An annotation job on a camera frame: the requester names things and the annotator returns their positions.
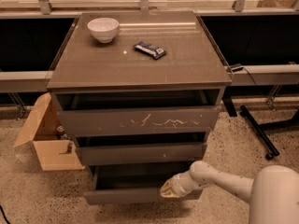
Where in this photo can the grey drawer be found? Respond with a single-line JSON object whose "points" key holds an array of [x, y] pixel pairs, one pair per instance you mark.
{"points": [[137, 112], [142, 148], [132, 183]]}

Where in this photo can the black power adapter with cable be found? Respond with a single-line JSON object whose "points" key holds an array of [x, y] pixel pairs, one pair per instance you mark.
{"points": [[235, 67]]}

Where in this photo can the grey top drawer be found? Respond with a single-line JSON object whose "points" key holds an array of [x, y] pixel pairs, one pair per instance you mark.
{"points": [[137, 112]]}

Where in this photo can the black wheeled stand base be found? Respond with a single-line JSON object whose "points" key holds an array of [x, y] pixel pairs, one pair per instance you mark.
{"points": [[261, 128]]}

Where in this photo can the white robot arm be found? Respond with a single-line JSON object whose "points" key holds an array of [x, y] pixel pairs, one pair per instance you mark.
{"points": [[273, 195]]}

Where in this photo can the grey drawer cabinet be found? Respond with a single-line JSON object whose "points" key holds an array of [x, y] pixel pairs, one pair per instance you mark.
{"points": [[190, 62]]}

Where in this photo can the grey bottom drawer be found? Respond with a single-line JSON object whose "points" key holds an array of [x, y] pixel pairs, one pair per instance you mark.
{"points": [[132, 183]]}

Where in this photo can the open cardboard box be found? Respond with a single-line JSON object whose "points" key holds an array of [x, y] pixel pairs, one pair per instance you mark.
{"points": [[41, 130]]}

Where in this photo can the grey middle drawer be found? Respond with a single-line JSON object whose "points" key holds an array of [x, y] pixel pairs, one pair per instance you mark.
{"points": [[142, 148]]}

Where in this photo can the blue snack packet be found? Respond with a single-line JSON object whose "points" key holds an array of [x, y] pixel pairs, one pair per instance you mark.
{"points": [[149, 49]]}

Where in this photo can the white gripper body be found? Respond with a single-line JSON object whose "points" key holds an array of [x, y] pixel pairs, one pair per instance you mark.
{"points": [[177, 186]]}

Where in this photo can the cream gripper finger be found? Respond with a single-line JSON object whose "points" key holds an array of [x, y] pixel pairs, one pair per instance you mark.
{"points": [[168, 189]]}

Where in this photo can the white ceramic bowl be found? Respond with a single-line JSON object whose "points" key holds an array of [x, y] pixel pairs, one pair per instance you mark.
{"points": [[104, 30]]}

